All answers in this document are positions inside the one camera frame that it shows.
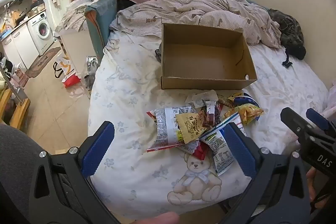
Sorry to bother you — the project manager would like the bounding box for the tan peanut snack packet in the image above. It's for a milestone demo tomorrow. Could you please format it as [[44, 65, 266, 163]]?
[[175, 112, 208, 144]]

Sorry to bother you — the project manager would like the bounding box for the small brown snack packet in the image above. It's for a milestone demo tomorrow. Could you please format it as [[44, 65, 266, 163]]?
[[217, 94, 235, 109]]

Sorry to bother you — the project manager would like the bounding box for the person's right hand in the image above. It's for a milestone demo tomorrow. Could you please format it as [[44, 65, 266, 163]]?
[[306, 168, 319, 202]]

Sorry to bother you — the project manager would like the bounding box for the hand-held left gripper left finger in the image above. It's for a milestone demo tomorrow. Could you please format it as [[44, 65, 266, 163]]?
[[28, 121, 118, 224]]

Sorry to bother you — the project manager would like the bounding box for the brown cardboard box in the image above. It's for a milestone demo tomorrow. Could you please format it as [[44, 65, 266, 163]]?
[[160, 22, 258, 90]]

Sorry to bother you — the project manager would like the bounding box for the teal headboard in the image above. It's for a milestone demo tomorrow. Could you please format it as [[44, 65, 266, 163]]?
[[84, 0, 118, 64]]

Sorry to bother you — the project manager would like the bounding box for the wooden chair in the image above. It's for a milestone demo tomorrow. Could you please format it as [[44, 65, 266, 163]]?
[[0, 88, 30, 132]]

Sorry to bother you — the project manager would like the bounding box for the white table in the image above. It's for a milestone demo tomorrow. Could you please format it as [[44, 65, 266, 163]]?
[[54, 28, 96, 69]]

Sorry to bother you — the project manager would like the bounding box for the yellow snack packet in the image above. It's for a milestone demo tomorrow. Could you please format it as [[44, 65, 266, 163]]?
[[223, 104, 265, 126]]

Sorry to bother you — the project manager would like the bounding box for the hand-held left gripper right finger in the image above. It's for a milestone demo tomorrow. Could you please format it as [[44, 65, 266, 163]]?
[[218, 122, 311, 224]]

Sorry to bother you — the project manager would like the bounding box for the silver foil bag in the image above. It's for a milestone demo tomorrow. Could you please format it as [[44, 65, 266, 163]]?
[[83, 55, 99, 90]]

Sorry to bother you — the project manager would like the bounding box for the camouflage jacket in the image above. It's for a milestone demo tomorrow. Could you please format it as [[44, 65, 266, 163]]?
[[268, 9, 306, 60]]

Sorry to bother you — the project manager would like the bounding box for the person's left hand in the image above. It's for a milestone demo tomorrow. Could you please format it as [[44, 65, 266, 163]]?
[[135, 212, 180, 224]]

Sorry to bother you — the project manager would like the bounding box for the checked bear print duvet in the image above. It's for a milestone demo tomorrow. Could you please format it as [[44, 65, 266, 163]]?
[[109, 0, 282, 49]]

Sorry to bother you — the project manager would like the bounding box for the white blue chip packet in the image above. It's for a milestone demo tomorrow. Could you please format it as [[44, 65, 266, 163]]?
[[199, 112, 248, 176]]

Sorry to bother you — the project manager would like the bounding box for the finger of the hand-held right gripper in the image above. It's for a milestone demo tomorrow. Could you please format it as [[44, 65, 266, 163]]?
[[306, 108, 336, 132], [280, 107, 313, 140]]

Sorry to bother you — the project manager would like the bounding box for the grey white red-edged packet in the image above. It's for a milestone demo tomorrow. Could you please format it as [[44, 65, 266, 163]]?
[[146, 107, 196, 153]]

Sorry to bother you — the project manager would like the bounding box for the white floor cabinet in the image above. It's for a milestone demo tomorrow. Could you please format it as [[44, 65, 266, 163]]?
[[1, 23, 40, 70]]

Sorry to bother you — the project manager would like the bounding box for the brown patterned rug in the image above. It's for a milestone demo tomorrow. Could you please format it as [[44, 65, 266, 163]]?
[[25, 47, 62, 79]]

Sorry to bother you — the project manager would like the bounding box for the printed brown carton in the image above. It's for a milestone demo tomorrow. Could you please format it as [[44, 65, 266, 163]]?
[[12, 69, 29, 88]]

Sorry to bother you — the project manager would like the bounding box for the clear packet of dark snack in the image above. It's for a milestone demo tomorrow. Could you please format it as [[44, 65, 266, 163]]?
[[198, 101, 223, 127]]

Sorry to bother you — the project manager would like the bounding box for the white red bar packet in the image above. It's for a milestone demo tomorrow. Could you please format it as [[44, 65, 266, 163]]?
[[184, 139, 210, 161]]

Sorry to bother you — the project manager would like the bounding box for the white orange shopping bag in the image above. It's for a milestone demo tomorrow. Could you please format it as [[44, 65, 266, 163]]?
[[54, 55, 80, 88]]

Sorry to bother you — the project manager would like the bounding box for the person's grey trouser leg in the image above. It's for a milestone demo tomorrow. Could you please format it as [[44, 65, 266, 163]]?
[[0, 124, 57, 216]]

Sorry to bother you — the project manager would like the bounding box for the dark blue snack packet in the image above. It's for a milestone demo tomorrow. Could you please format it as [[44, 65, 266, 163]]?
[[233, 93, 259, 107]]

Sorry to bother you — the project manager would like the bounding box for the white washing machine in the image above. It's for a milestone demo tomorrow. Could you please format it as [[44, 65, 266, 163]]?
[[28, 13, 55, 56]]

